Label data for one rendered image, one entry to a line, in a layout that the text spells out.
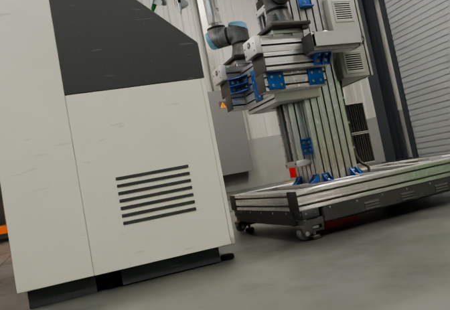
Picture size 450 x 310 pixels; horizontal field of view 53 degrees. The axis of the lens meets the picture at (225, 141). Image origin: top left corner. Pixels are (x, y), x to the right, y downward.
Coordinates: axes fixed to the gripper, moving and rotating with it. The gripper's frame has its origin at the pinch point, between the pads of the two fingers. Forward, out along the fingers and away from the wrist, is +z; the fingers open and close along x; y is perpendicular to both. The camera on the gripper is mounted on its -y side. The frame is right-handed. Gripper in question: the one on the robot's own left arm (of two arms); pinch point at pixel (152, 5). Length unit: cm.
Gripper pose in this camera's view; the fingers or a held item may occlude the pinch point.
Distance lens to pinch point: 228.9
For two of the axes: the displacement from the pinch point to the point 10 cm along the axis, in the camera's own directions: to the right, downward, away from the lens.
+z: -4.5, 8.3, 3.4
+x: 3.0, -2.2, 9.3
